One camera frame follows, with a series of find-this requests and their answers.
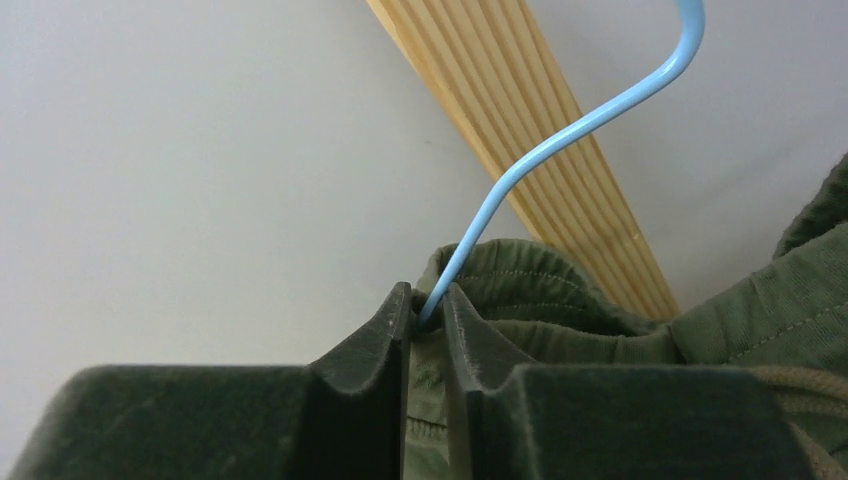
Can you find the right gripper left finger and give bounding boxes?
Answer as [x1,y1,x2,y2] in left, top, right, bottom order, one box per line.
[10,283,412,479]

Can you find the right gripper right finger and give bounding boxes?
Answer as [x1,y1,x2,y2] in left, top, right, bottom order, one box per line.
[442,286,813,479]

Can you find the olive green shorts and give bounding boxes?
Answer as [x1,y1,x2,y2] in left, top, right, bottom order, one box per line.
[400,152,848,480]

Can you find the wooden clothes rack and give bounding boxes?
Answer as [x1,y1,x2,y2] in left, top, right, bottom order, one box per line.
[364,0,682,323]

